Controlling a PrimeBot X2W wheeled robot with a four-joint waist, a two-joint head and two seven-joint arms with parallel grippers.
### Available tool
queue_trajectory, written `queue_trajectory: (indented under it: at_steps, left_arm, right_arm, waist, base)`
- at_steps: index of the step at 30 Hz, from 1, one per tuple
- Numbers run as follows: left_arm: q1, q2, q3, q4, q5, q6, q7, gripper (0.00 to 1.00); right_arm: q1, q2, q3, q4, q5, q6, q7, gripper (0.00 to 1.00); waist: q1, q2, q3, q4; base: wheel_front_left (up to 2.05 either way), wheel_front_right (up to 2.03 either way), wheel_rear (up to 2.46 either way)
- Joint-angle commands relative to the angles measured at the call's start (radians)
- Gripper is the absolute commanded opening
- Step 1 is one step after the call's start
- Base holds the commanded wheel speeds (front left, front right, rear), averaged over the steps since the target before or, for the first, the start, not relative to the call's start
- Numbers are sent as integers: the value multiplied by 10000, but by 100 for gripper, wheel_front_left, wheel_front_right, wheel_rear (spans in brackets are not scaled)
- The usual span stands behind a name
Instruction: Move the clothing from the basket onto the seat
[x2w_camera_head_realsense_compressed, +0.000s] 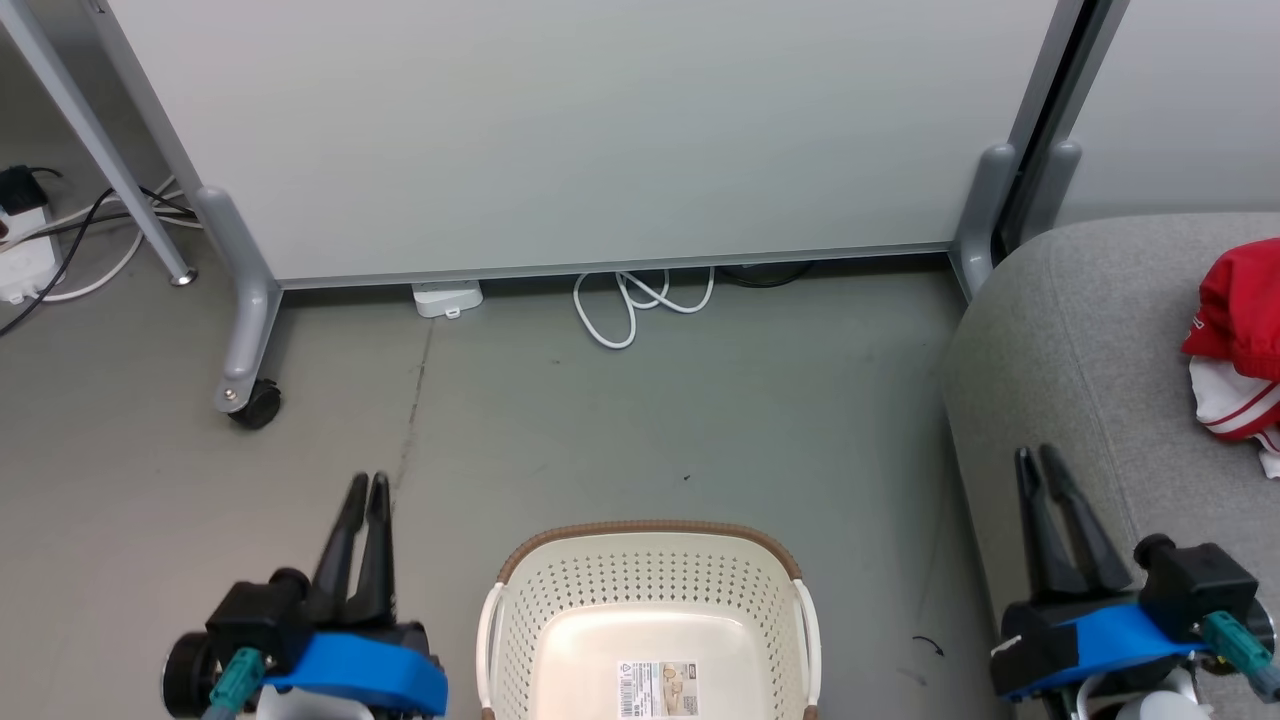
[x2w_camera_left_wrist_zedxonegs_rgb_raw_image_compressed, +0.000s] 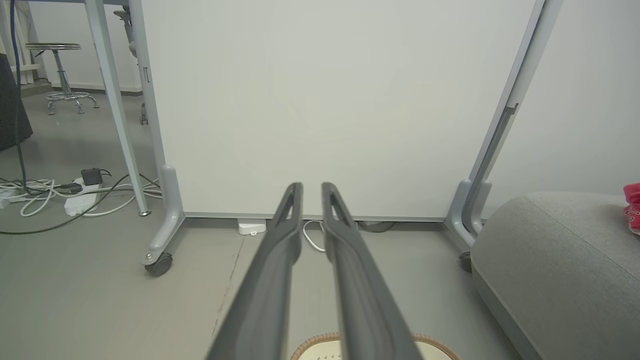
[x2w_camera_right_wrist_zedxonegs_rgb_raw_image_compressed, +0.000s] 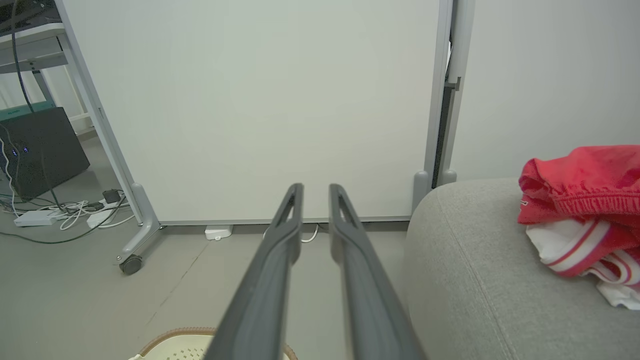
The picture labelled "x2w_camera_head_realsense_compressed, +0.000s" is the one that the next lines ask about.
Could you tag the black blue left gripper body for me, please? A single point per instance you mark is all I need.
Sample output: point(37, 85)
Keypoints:
point(350, 675)

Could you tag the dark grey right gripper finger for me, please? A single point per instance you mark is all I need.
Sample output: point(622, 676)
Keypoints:
point(1085, 530)
point(1045, 540)

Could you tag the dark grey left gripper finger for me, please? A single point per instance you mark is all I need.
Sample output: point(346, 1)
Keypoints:
point(342, 550)
point(378, 560)

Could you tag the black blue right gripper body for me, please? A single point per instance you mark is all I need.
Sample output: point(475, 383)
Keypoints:
point(1110, 640)

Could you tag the red white sports garment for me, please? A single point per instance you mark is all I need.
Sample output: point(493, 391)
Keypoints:
point(1240, 330)

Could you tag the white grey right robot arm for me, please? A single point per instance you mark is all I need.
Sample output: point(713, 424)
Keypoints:
point(1150, 705)

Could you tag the grey fabric sofa seat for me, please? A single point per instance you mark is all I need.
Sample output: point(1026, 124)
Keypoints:
point(1080, 340)

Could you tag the cream perforated laundry basket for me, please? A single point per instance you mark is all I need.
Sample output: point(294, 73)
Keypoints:
point(660, 590)

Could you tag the printed basket sticker label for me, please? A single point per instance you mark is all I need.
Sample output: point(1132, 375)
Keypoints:
point(657, 690)

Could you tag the black caster wheel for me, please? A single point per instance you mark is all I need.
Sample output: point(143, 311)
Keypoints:
point(258, 405)

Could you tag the grey partition foot with caster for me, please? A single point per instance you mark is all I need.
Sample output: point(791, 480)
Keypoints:
point(248, 300)

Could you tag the small white adapter box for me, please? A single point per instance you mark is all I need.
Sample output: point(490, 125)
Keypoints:
point(447, 298)

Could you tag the white power strip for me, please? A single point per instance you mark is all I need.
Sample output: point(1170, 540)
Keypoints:
point(25, 265)

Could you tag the narrow white partition panel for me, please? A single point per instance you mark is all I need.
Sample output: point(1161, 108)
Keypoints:
point(1180, 100)

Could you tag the grey metal table leg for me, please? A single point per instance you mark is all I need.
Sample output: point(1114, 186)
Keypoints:
point(90, 140)

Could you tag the black power plug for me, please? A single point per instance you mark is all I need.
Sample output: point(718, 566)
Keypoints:
point(20, 190)

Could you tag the wide white partition panel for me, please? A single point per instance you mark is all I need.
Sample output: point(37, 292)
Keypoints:
point(600, 130)

